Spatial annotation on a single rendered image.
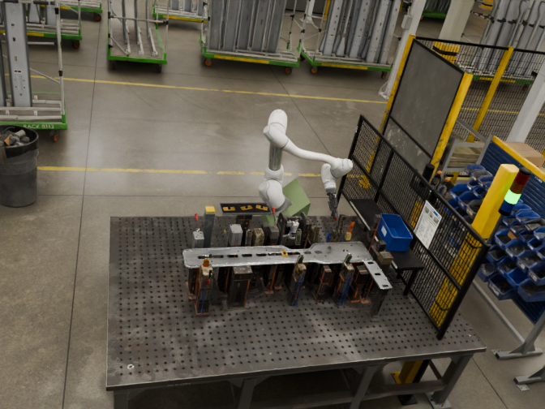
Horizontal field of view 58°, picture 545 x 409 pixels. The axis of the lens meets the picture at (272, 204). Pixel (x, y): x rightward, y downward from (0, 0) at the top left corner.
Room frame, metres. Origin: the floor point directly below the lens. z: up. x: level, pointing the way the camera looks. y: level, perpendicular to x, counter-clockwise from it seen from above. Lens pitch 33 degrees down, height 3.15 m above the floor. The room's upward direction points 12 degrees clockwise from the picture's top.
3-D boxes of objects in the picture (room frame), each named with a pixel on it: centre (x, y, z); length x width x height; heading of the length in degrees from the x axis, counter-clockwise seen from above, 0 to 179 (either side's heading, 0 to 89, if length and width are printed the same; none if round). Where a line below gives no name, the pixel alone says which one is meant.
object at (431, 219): (3.07, -1.13, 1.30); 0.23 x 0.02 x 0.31; 22
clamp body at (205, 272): (2.38, 0.32, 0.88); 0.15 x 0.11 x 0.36; 22
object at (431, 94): (5.32, -1.37, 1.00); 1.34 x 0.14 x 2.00; 21
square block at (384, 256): (2.94, -0.89, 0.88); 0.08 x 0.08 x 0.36; 22
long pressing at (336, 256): (2.76, -0.14, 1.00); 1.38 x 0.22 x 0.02; 112
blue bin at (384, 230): (3.20, -0.95, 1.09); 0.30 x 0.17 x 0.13; 14
